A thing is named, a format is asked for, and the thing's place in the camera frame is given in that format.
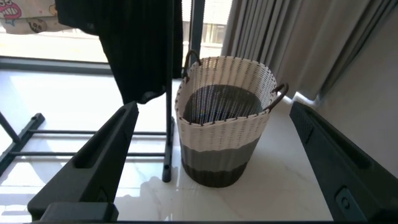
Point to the black clothes rack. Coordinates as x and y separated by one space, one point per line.
168 140

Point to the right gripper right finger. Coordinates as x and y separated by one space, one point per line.
348 174

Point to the black short-sleeved shirt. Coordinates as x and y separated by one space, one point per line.
140 46

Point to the window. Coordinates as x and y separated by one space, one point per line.
46 46

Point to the grey curtain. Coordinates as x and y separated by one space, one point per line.
295 40

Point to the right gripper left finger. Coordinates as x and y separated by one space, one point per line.
93 174

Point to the cream printed garment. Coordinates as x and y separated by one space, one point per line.
25 15

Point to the white laundry basket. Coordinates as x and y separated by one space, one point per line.
217 140

